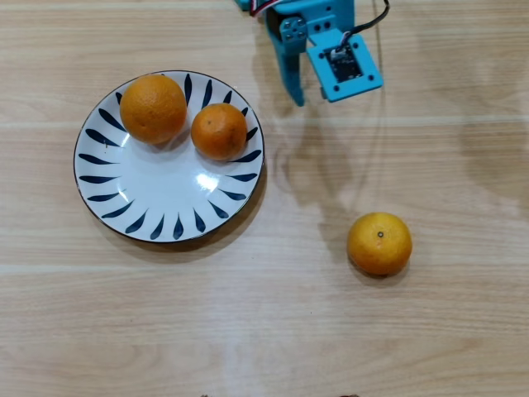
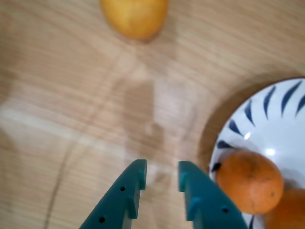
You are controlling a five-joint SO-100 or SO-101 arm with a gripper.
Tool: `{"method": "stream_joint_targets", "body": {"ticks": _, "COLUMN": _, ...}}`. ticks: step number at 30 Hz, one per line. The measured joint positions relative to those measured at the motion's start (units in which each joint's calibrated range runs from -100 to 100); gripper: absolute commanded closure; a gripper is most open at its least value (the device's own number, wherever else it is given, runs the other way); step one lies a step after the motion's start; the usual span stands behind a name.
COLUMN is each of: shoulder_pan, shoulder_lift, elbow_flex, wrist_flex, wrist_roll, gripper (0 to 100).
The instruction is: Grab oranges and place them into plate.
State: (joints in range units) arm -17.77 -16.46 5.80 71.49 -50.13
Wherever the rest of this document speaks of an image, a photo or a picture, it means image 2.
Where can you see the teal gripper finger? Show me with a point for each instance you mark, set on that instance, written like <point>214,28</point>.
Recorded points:
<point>116,202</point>
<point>209,207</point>

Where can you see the orange with dark veins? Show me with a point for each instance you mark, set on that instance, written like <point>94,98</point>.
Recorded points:
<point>250,182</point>

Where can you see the plain orange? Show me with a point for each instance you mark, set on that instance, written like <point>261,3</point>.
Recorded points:
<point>289,211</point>

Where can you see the yellowish orange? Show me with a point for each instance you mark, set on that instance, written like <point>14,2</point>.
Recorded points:
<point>135,16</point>

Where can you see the white plate with blue strokes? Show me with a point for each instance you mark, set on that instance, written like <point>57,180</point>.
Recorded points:
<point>274,133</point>

